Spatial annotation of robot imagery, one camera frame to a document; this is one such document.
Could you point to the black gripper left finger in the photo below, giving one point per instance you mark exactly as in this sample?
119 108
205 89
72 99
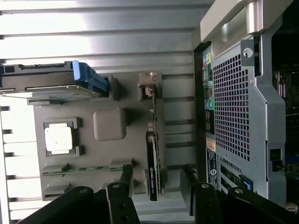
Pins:
121 200

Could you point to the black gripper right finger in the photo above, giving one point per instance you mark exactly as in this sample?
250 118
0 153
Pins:
205 203

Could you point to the grey plastic parts rack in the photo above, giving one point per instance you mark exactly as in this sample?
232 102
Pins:
112 151

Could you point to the green ram stick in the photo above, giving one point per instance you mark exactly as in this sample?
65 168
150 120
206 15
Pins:
81 170

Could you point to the silver cpu chip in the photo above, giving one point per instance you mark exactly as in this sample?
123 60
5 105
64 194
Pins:
59 140

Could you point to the hard disk in blue carrier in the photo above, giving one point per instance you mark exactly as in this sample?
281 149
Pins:
46 79

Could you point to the open grey pc case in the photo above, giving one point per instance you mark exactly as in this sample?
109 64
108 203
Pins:
233 105

